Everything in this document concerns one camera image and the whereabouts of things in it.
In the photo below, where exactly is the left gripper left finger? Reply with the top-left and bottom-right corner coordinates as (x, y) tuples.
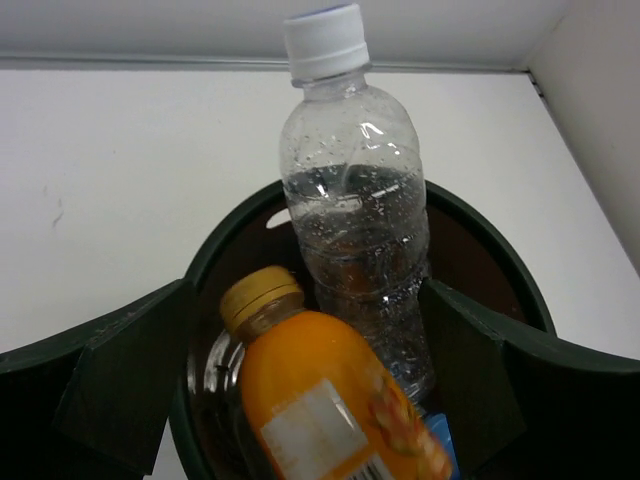
(1, 280), (195, 479)

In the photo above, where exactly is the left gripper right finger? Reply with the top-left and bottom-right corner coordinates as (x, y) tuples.
(419, 280), (639, 479)

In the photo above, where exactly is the orange juice bottle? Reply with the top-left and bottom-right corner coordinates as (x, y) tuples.
(220, 266), (454, 479)

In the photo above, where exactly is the clear unlabelled plastic bottle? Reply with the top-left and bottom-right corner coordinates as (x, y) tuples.
(279, 3), (435, 402)

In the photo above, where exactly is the clear bottle white blue label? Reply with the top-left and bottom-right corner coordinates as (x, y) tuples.
(192, 330), (245, 452)

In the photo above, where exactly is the brown plastic bin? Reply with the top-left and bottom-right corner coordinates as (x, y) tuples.
(169, 181), (556, 479)

